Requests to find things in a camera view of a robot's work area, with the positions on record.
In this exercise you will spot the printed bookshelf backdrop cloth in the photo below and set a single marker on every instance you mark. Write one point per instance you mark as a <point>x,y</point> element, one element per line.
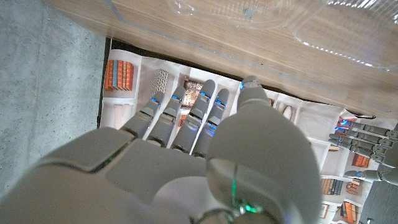
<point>124,109</point>

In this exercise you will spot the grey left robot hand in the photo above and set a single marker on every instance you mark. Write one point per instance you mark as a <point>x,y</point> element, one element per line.
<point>373,143</point>

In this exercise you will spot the clear plastic clamshell container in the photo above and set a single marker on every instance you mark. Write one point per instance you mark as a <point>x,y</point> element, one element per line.
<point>326,28</point>

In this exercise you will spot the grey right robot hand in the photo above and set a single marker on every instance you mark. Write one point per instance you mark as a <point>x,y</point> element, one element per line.
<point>140,180</point>

